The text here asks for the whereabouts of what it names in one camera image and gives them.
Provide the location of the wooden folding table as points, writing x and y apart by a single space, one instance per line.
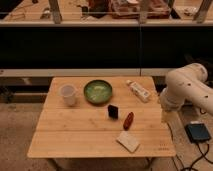
86 131

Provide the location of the white rectangular sponge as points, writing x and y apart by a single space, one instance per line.
128 141

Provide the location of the black eraser block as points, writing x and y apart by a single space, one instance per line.
113 111

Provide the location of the clear plastic measuring cup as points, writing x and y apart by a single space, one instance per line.
68 94

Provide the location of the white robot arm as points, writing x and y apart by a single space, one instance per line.
187 83

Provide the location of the red brown sausage toy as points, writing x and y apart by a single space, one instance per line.
128 121

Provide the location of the black power box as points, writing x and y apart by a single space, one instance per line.
197 132

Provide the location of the white tube bottle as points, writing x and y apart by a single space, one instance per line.
142 93

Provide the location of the green round plate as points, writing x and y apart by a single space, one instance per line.
98 92

